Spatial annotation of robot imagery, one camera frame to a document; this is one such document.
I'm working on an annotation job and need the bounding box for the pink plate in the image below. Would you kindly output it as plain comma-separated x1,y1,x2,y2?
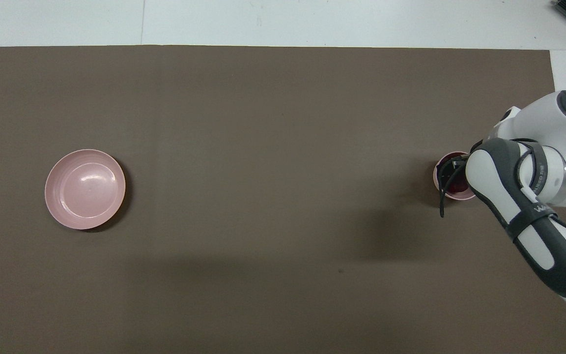
44,148,127,231

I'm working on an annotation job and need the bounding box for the pink bowl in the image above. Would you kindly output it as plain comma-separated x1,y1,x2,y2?
433,150,478,201

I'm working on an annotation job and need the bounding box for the brown table mat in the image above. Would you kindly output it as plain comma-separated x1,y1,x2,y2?
0,45,566,354

